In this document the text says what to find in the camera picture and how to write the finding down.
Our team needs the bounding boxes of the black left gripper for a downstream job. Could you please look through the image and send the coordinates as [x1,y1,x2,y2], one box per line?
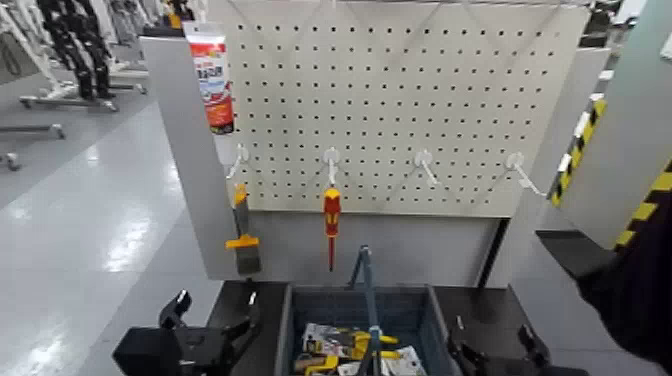
[112,289,263,376]

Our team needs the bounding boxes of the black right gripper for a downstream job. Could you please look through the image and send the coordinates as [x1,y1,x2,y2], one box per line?
[448,314,590,376]

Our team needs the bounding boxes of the white black tool package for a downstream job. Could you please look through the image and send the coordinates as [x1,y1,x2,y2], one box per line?
[302,322,359,359]

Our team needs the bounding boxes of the yellow black hand tool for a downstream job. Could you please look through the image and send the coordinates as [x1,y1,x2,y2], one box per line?
[293,353,340,376]

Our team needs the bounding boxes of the yellow black clamp tool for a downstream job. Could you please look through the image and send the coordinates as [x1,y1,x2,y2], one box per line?
[350,329,400,361]

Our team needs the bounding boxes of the red yellow screwdriver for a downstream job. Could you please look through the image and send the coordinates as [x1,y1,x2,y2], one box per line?
[323,187,342,273]

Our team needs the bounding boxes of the white pegboard hook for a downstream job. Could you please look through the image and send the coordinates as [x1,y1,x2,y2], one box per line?
[226,144,251,180]
[413,149,440,186]
[322,146,342,188]
[505,152,548,198]

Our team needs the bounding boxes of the white red sealant tube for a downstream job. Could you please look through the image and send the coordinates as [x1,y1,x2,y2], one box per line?
[182,21,236,136]

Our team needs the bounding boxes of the beige perforated pegboard panel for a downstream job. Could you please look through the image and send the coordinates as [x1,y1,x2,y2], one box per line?
[207,0,592,219]

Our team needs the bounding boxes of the grey panel with hazard tape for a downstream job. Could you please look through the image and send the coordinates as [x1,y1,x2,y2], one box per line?
[547,0,672,251]

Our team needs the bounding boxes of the black humanoid robot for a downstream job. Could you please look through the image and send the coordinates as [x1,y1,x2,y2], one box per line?
[35,0,116,101]

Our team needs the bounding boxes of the yellow handled grey scraper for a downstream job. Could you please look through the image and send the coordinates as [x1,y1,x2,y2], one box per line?
[225,183,263,276]

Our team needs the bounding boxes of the blue crate carrying handle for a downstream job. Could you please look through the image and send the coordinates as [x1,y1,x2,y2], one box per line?
[346,244,384,376]

